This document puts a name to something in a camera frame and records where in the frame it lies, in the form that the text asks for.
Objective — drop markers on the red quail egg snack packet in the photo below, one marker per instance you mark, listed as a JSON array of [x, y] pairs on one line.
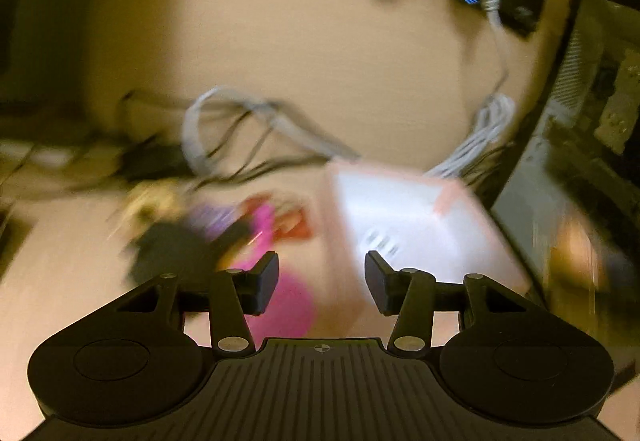
[[289, 220]]

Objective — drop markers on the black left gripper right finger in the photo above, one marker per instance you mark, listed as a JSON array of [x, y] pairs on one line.
[[413, 297]]

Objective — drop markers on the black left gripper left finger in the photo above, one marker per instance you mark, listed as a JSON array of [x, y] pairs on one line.
[[192, 294]]

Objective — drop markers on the black plush toy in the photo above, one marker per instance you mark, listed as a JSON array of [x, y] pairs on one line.
[[173, 248]]

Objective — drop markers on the magenta pink hair accessory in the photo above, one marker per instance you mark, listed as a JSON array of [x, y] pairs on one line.
[[290, 313]]

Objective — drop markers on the pink cardboard gift box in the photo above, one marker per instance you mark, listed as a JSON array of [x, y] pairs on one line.
[[413, 221]]

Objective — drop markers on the black power adapter brick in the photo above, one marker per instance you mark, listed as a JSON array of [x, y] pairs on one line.
[[151, 160]]

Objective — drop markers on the black computer tower case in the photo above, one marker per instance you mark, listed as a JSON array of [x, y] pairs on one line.
[[568, 193]]

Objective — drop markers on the purple flower hair clip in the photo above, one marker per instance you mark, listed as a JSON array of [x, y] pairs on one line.
[[211, 220]]

